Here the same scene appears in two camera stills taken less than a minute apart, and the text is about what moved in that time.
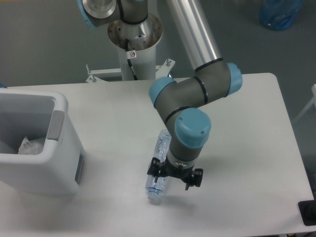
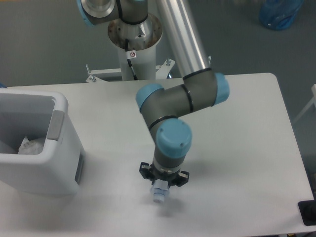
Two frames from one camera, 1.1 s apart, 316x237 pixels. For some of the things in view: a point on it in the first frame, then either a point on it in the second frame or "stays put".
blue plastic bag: (278, 15) stays put
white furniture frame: (313, 101) stays put
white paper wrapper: (31, 147) stays put
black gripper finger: (196, 178) to (181, 179)
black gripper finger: (154, 169) to (144, 169)
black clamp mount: (308, 210) stays put
